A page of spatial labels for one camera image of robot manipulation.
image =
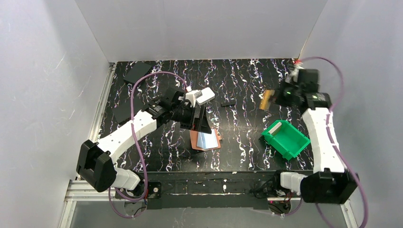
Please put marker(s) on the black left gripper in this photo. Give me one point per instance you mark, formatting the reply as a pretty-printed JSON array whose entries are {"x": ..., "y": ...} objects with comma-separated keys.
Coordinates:
[{"x": 195, "y": 116}]

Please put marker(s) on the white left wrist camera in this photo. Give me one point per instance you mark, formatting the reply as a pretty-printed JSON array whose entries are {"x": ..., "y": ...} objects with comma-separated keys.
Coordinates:
[{"x": 192, "y": 95}]

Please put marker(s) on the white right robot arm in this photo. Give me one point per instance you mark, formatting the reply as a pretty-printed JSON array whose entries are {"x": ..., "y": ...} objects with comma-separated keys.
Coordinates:
[{"x": 331, "y": 182}]

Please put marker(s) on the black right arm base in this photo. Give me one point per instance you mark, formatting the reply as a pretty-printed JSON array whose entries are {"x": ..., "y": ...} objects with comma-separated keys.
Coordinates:
[{"x": 267, "y": 189}]

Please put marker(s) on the flat black card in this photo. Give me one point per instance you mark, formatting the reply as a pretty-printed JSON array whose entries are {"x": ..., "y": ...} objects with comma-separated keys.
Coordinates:
[{"x": 122, "y": 112}]

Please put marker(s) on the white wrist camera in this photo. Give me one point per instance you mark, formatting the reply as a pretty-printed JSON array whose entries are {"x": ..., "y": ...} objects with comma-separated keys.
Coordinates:
[
  {"x": 293, "y": 75},
  {"x": 192, "y": 95}
]

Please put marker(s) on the tan leather card holder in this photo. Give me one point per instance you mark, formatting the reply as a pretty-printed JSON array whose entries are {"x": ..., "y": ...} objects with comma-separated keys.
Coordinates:
[{"x": 204, "y": 141}]

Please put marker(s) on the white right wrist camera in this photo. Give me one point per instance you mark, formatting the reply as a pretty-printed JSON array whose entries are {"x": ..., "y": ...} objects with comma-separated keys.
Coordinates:
[{"x": 293, "y": 75}]

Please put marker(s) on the aluminium frame rail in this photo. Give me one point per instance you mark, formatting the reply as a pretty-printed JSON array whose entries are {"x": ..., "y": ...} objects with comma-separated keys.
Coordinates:
[{"x": 215, "y": 203}]

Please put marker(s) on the small black bar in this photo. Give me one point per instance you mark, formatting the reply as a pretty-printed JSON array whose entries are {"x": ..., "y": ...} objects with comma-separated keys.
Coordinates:
[{"x": 228, "y": 103}]

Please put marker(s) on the green plastic bin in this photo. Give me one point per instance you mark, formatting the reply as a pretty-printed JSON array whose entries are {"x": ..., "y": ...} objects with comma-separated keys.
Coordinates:
[{"x": 289, "y": 141}]

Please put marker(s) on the gold credit card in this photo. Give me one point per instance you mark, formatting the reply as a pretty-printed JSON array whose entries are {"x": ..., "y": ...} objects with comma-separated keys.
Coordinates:
[{"x": 265, "y": 101}]

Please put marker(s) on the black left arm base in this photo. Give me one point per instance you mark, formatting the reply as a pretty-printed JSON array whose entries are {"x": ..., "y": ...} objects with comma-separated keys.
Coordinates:
[{"x": 151, "y": 192}]

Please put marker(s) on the black rectangular box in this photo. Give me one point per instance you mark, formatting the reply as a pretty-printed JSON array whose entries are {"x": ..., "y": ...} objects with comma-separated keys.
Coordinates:
[{"x": 138, "y": 70}]

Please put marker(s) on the white rectangular box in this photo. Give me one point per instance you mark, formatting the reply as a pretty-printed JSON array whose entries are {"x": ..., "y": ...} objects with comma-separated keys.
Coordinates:
[{"x": 205, "y": 95}]

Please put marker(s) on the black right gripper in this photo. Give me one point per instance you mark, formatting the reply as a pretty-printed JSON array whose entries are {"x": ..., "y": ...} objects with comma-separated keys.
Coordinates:
[{"x": 277, "y": 96}]

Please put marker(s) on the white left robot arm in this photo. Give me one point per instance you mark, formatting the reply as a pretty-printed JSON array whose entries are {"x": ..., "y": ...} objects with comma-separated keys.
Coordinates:
[{"x": 96, "y": 161}]

